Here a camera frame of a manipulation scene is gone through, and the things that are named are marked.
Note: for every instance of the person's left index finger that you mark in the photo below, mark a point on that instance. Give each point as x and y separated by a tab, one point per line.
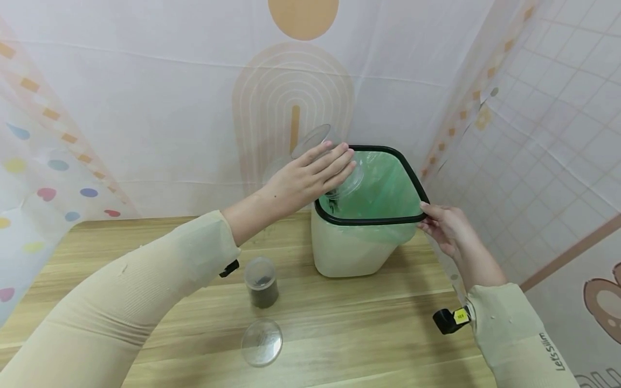
342	177

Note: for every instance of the person's right hand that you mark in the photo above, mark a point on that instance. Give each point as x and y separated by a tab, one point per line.
449	229

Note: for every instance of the black wrist band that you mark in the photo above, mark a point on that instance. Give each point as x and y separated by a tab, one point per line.
449	319
229	268

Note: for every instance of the person's right thumb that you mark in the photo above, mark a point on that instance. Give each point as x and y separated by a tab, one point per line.
429	210

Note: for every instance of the green plastic bin bag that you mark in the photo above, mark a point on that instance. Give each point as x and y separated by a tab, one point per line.
388	188

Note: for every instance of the person's left ring finger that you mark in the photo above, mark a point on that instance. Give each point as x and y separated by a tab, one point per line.
332	154

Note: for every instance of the person's left little finger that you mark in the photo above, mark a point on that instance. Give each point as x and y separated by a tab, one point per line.
320	149

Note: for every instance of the clear round lid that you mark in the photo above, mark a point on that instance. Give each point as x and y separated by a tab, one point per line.
262	343

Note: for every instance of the clear plastic cup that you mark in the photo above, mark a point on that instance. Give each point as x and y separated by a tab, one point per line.
313	139

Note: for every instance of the person's left forearm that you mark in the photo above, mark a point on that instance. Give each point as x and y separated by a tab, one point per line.
145	291

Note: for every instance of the clear jar with dark contents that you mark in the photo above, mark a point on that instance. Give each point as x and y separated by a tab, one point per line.
262	285

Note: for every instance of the person's right fingers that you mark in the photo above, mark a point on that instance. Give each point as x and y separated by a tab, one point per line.
426	227

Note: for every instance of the person's left hand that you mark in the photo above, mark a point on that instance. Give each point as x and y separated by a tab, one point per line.
298	183

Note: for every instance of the person's right forearm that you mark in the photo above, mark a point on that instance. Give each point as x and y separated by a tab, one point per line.
504	323

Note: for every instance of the cream waste bin black rim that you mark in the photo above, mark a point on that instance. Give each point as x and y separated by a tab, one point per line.
349	250

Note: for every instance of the person's left middle finger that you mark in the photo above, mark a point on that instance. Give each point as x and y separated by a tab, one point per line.
339	164

